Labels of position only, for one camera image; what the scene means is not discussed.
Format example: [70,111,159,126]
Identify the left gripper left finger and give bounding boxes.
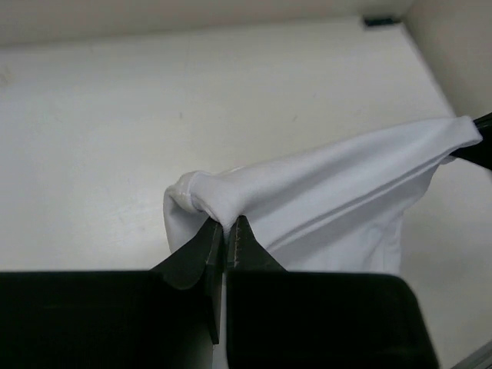
[151,218,223,344]

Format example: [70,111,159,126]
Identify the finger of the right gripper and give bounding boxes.
[450,112,492,169]

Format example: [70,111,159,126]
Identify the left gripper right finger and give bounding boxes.
[226,215,285,272]

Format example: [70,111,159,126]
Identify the white skirt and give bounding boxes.
[163,117,484,274]

